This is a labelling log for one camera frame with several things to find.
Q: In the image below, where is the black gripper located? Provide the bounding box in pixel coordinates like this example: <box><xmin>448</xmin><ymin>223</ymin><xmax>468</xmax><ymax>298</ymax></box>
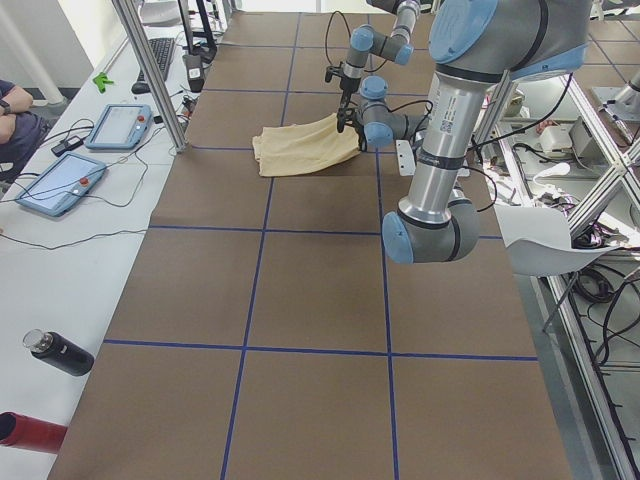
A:
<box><xmin>336</xmin><ymin>107</ymin><xmax>368</xmax><ymax>152</ymax></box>
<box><xmin>340</xmin><ymin>76</ymin><xmax>360</xmax><ymax>107</ymax></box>

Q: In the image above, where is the cream long-sleeve printed shirt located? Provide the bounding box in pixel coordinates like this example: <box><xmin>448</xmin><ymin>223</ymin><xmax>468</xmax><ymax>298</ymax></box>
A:
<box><xmin>252</xmin><ymin>113</ymin><xmax>359</xmax><ymax>177</ymax></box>

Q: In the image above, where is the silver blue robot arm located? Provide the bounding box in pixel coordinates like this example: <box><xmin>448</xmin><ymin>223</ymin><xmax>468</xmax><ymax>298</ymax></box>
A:
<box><xmin>325</xmin><ymin>0</ymin><xmax>421</xmax><ymax>133</ymax></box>
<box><xmin>382</xmin><ymin>1</ymin><xmax>592</xmax><ymax>264</ymax></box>

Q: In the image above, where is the black keyboard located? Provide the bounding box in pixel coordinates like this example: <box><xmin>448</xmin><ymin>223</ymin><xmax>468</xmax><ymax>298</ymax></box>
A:
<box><xmin>148</xmin><ymin>38</ymin><xmax>176</xmax><ymax>80</ymax></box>

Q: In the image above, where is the black computer mouse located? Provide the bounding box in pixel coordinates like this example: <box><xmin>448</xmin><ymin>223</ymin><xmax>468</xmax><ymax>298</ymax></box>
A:
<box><xmin>131</xmin><ymin>81</ymin><xmax>150</xmax><ymax>95</ymax></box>

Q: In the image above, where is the white moulded chair shell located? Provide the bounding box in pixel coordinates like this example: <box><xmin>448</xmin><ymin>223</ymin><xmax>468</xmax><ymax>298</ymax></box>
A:
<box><xmin>494</xmin><ymin>205</ymin><xmax>616</xmax><ymax>277</ymax></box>

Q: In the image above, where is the far blue teach pendant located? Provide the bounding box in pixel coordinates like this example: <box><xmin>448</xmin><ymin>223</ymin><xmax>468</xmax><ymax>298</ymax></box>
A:
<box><xmin>84</xmin><ymin>104</ymin><xmax>153</xmax><ymax>151</ymax></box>

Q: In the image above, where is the blue teach pendant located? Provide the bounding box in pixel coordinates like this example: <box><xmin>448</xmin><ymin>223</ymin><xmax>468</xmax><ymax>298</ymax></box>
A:
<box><xmin>84</xmin><ymin>104</ymin><xmax>153</xmax><ymax>151</ymax></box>
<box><xmin>15</xmin><ymin>152</ymin><xmax>107</xmax><ymax>217</ymax></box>

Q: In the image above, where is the green plastic clamp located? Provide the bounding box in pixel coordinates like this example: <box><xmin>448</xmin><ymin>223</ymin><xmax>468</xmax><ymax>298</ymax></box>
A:
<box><xmin>92</xmin><ymin>72</ymin><xmax>114</xmax><ymax>94</ymax></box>

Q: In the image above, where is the black power adapter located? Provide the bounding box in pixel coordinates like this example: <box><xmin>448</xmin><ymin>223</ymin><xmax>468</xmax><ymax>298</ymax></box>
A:
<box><xmin>51</xmin><ymin>136</ymin><xmax>84</xmax><ymax>157</ymax></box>

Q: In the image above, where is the near blue teach pendant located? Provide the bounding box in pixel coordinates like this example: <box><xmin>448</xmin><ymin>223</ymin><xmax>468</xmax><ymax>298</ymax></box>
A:
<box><xmin>15</xmin><ymin>152</ymin><xmax>107</xmax><ymax>217</ymax></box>

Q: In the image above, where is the seated person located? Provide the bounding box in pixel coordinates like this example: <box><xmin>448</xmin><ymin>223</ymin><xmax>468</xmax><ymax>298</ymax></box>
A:
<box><xmin>1</xmin><ymin>80</ymin><xmax>53</xmax><ymax>183</ymax></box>

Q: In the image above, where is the black water bottle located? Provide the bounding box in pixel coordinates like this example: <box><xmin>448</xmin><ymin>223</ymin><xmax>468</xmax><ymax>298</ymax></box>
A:
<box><xmin>23</xmin><ymin>329</ymin><xmax>94</xmax><ymax>377</ymax></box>

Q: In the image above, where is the red water bottle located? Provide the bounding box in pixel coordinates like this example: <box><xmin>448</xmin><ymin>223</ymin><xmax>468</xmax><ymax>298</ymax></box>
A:
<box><xmin>1</xmin><ymin>412</ymin><xmax>67</xmax><ymax>454</ymax></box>

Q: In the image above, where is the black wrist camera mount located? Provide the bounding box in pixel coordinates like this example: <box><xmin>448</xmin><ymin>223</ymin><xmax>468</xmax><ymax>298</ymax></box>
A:
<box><xmin>324</xmin><ymin>65</ymin><xmax>343</xmax><ymax>83</ymax></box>

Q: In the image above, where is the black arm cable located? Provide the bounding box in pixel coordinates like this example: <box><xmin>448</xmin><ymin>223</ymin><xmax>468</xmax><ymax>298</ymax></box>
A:
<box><xmin>387</xmin><ymin>98</ymin><xmax>435</xmax><ymax>126</ymax></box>
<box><xmin>323</xmin><ymin>9</ymin><xmax>353</xmax><ymax>76</ymax></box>

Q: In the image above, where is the aluminium frame post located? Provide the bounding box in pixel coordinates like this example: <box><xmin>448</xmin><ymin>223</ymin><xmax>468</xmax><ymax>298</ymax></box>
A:
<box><xmin>112</xmin><ymin>0</ymin><xmax>187</xmax><ymax>153</ymax></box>

